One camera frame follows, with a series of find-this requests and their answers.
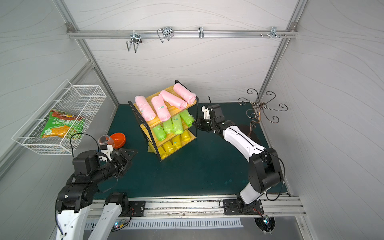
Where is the metal hook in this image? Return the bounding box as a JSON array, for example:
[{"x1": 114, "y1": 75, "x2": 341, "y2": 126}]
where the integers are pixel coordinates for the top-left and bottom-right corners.
[
  {"x1": 157, "y1": 27, "x2": 175, "y2": 43},
  {"x1": 260, "y1": 27, "x2": 287, "y2": 39},
  {"x1": 198, "y1": 27, "x2": 204, "y2": 39},
  {"x1": 126, "y1": 32, "x2": 143, "y2": 53}
]

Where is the white wire basket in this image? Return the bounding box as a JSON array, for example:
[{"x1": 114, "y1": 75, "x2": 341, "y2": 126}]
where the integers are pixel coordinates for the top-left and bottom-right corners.
[{"x1": 12, "y1": 80, "x2": 106, "y2": 155}]

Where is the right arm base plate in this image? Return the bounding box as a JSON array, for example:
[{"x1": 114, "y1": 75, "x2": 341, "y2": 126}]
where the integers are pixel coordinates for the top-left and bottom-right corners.
[{"x1": 219, "y1": 199, "x2": 264, "y2": 216}]

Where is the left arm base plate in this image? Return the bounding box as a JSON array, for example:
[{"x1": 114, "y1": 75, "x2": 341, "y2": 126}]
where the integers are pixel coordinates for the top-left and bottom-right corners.
[{"x1": 119, "y1": 201, "x2": 146, "y2": 218}]

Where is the pink roll front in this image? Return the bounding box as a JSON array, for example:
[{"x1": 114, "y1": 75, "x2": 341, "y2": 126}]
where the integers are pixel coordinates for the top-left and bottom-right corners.
[{"x1": 173, "y1": 83, "x2": 197, "y2": 105}]

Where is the clear plastic goblet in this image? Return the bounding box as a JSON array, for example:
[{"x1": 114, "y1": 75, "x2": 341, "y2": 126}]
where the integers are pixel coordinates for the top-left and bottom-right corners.
[{"x1": 98, "y1": 135, "x2": 115, "y2": 148}]

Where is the aluminium top rail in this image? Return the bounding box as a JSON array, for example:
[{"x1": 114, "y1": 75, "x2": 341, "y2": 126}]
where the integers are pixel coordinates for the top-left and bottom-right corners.
[{"x1": 67, "y1": 26, "x2": 299, "y2": 40}]

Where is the copper wire jewelry stand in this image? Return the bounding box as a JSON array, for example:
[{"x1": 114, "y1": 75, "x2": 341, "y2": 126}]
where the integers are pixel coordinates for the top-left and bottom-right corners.
[{"x1": 237, "y1": 88, "x2": 288, "y2": 137}]

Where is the yellow roll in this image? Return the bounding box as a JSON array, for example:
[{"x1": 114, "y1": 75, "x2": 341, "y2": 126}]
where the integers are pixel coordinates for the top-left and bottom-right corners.
[
  {"x1": 181, "y1": 130, "x2": 192, "y2": 142},
  {"x1": 162, "y1": 141, "x2": 175, "y2": 155},
  {"x1": 148, "y1": 142, "x2": 167, "y2": 160}
]

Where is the wooden three-tier shelf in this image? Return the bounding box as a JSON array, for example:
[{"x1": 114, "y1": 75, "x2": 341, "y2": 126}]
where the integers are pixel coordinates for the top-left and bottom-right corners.
[{"x1": 129, "y1": 80, "x2": 199, "y2": 161}]

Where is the yellow roll diagonal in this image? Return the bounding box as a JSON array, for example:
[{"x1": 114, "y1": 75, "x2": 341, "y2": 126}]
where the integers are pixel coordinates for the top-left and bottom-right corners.
[{"x1": 172, "y1": 135, "x2": 182, "y2": 150}]

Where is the green roll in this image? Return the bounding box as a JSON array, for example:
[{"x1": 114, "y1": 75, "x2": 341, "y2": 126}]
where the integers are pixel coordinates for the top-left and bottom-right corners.
[
  {"x1": 153, "y1": 125, "x2": 167, "y2": 142},
  {"x1": 180, "y1": 109, "x2": 195, "y2": 127},
  {"x1": 172, "y1": 114, "x2": 184, "y2": 135},
  {"x1": 163, "y1": 119, "x2": 174, "y2": 135}
]

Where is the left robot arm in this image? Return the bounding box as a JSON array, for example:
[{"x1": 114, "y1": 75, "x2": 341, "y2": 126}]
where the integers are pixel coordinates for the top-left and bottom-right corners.
[{"x1": 55, "y1": 149, "x2": 146, "y2": 240}]

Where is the pink roll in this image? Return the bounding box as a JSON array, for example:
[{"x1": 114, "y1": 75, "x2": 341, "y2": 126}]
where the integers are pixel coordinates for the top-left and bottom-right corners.
[
  {"x1": 151, "y1": 96, "x2": 171, "y2": 122},
  {"x1": 135, "y1": 96, "x2": 156, "y2": 122},
  {"x1": 160, "y1": 90, "x2": 188, "y2": 110},
  {"x1": 173, "y1": 83, "x2": 197, "y2": 105}
]

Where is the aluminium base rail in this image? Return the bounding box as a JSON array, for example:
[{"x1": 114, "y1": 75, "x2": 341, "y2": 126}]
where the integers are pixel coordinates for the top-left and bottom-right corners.
[{"x1": 129, "y1": 194, "x2": 307, "y2": 219}]

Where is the orange plastic bowl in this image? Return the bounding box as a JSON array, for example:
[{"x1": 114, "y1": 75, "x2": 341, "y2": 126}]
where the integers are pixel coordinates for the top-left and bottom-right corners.
[{"x1": 111, "y1": 133, "x2": 126, "y2": 149}]

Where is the green roll front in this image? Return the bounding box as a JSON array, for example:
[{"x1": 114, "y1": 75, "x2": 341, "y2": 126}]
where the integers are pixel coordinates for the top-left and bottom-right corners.
[{"x1": 163, "y1": 119, "x2": 174, "y2": 135}]

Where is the green snack bag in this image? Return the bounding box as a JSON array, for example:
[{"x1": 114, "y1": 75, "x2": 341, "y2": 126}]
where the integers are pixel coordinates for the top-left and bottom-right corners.
[{"x1": 41, "y1": 109, "x2": 86, "y2": 139}]

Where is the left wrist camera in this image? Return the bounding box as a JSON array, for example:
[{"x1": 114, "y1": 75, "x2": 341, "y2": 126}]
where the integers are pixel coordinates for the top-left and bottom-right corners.
[{"x1": 100, "y1": 145, "x2": 114, "y2": 162}]

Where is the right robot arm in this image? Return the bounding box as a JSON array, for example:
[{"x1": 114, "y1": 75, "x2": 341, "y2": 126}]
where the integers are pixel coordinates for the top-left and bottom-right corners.
[{"x1": 193, "y1": 105, "x2": 285, "y2": 214}]

